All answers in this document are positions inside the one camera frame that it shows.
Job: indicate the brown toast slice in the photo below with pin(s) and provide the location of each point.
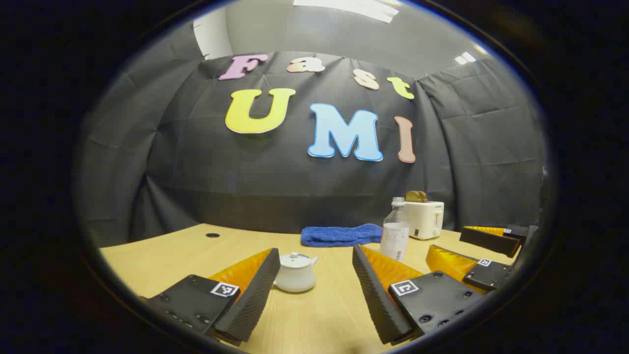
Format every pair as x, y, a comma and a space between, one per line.
416, 196

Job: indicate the blue towel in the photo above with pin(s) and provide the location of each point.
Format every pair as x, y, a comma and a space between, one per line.
339, 236

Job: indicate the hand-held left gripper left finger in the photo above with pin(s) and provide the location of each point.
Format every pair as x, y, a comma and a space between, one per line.
255, 295

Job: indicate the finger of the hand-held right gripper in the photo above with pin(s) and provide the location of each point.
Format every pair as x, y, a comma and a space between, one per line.
491, 242
486, 275

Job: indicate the long ceiling light panel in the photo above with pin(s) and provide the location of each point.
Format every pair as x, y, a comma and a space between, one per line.
344, 10

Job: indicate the clear plastic water bottle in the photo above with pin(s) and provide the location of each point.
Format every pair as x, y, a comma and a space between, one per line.
394, 236

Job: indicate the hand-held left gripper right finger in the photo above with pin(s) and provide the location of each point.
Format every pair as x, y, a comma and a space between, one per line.
376, 300

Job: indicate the white teacup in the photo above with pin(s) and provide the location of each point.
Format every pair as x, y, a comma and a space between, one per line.
295, 281

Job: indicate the white toaster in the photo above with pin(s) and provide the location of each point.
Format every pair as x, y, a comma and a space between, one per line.
425, 219

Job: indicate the small ceiling light panel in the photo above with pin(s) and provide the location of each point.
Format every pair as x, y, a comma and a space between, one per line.
465, 58

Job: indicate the black backdrop cloth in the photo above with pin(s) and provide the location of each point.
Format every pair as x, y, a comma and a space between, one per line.
245, 172

